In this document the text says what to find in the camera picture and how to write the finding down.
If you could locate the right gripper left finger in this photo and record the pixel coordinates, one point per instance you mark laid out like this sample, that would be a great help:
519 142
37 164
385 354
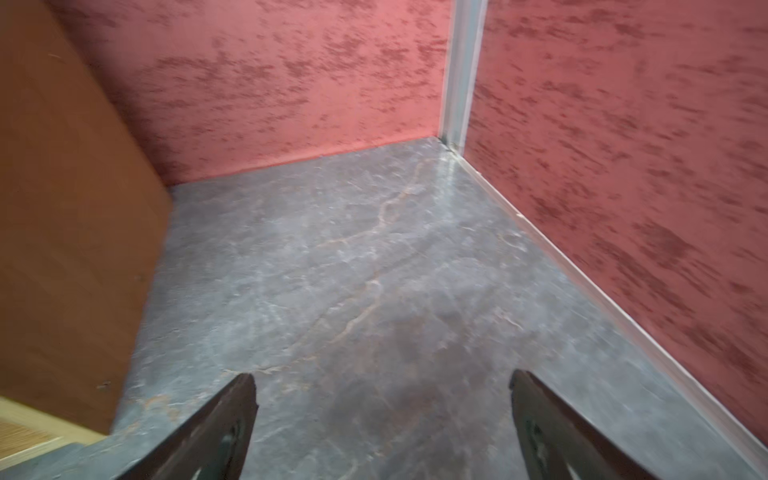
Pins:
212 444

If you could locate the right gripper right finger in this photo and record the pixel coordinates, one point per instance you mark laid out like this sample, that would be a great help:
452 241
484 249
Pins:
557 442

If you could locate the wooden shelf unit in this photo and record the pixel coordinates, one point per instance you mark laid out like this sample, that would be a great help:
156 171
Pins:
83 220

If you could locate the right corner aluminium post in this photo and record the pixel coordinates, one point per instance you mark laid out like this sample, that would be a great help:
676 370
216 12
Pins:
464 46

